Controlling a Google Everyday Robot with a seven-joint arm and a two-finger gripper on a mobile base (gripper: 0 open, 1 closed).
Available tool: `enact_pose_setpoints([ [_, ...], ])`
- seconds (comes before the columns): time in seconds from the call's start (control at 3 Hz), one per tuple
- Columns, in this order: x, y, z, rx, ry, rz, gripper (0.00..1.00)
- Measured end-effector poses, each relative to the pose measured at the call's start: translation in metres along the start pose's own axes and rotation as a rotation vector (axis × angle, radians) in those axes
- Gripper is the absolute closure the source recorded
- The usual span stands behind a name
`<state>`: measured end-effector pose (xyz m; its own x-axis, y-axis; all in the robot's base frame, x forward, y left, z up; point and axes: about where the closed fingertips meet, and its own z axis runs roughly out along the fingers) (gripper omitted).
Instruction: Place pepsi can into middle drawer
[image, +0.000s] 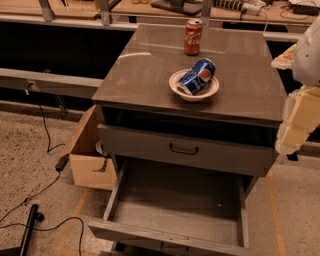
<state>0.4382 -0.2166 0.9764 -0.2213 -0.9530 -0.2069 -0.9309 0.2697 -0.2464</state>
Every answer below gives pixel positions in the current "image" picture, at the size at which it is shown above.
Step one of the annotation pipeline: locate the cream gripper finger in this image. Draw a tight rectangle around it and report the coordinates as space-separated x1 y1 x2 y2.
271 44 296 70
275 86 320 155

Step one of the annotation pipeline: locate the blue pepsi can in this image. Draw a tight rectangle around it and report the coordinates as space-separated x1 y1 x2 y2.
178 58 216 95

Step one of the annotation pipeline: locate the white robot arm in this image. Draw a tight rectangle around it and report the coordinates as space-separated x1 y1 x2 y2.
271 26 320 155

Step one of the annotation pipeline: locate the closed top drawer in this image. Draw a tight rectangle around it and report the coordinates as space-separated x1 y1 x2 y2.
97 124 276 177

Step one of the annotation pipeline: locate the red coca-cola can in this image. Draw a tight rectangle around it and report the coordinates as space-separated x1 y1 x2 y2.
184 19 203 55

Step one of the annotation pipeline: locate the grey drawer cabinet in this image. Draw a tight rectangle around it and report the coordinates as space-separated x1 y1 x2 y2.
91 25 285 256

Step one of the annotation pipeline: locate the open middle drawer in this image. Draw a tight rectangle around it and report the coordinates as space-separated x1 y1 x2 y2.
89 159 260 256

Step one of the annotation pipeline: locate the white bowl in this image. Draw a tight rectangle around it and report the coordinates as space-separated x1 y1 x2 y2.
169 69 219 102

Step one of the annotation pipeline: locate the wooden desk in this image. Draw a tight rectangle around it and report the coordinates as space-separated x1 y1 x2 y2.
0 0 316 26

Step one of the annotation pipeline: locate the cardboard box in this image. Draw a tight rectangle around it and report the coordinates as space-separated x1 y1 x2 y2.
60 106 117 190

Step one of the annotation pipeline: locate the black power adapter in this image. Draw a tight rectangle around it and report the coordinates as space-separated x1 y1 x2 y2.
55 154 69 172

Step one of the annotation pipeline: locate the black stand base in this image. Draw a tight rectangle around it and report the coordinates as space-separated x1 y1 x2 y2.
0 204 44 256

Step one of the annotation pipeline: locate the grey metal rail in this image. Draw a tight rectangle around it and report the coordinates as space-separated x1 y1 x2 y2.
0 68 103 99

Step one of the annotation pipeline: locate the black power cable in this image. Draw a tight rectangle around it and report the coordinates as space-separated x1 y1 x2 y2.
0 103 86 256

